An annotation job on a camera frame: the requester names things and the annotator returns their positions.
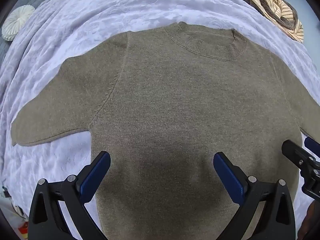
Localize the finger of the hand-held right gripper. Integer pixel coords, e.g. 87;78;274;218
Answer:
304;137;320;157
282;139;317;173

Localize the striped cream garment pile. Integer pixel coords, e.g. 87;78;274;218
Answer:
212;0;300;30

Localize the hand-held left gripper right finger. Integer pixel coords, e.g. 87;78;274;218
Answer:
213;151;297;240

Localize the round white pleated pillow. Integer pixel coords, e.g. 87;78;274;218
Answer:
2;5;36;41

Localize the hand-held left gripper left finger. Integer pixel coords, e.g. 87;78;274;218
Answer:
28;151;112;240

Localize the beige striped cloth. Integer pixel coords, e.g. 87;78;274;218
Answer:
235;0;304;43

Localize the lavender plush blanket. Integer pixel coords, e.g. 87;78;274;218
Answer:
0;0;320;240

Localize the olive brown knit sweater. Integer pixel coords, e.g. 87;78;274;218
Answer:
11;21;320;240

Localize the person's right hand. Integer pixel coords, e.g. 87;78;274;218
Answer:
297;200;320;240

